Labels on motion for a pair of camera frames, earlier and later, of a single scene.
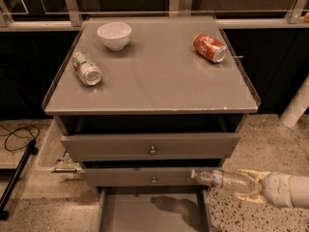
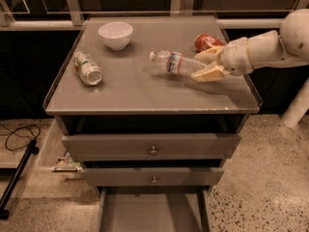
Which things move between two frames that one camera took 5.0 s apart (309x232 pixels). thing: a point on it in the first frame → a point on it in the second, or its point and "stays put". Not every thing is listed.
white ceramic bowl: [115, 36] stays put
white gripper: [276, 188] → [234, 57]
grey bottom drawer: [154, 209] stays put
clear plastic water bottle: [232, 181] → [177, 63]
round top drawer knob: [153, 151] stays put
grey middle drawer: [140, 178] stays put
